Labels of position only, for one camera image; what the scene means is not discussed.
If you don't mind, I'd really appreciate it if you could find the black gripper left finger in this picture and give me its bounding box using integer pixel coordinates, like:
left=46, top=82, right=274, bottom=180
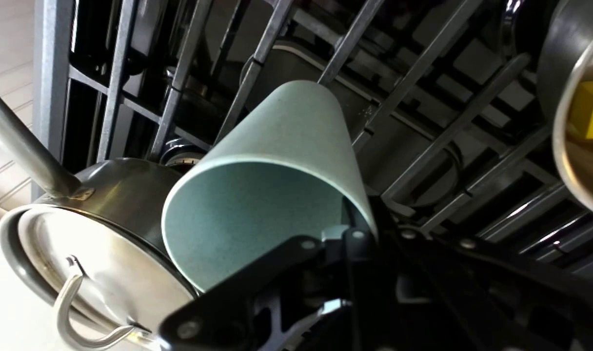
left=157, top=223, right=350, bottom=351

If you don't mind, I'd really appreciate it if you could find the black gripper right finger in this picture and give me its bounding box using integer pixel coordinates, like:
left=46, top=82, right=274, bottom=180
left=346, top=213, right=593, bottom=351

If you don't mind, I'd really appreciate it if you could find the light blue plastic cup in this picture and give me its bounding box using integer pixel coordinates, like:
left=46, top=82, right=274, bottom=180
left=159, top=79, right=379, bottom=295

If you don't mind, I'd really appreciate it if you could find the black steel gas stove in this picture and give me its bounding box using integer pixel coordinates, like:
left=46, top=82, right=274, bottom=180
left=28, top=0, right=593, bottom=289

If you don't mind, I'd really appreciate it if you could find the yellow block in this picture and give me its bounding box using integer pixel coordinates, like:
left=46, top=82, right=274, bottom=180
left=565, top=79, right=593, bottom=145

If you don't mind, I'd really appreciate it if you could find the metal pot with pale rim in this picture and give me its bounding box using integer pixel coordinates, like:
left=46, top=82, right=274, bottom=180
left=534, top=0, right=593, bottom=223

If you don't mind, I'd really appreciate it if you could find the steel saucepan with handle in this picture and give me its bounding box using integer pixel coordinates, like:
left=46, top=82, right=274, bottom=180
left=0, top=81, right=210, bottom=351

